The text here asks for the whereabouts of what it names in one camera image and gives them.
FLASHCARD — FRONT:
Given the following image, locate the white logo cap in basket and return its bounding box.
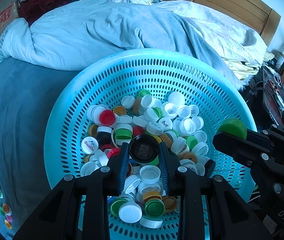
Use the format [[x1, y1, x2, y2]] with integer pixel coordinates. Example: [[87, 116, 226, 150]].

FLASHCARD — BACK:
[[81, 137, 99, 155]]

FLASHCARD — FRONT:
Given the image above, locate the red cap in basket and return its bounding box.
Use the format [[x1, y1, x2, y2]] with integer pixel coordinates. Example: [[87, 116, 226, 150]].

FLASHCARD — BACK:
[[99, 109, 116, 126]]

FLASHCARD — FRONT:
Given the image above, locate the black bottle cap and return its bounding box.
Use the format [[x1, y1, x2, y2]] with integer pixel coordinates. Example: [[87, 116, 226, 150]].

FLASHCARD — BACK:
[[129, 134, 158, 164]]

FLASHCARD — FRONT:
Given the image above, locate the light blue duvet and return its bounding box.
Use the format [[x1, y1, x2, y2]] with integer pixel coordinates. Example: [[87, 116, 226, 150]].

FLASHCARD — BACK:
[[0, 0, 267, 89]]

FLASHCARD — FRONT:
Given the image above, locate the blue fleece blanket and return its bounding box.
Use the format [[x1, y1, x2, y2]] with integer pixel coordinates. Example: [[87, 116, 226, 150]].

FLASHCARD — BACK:
[[0, 57, 76, 239]]

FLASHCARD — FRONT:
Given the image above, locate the light blue perforated basket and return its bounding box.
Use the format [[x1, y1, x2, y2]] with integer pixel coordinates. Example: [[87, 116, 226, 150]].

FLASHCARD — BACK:
[[44, 48, 258, 240]]

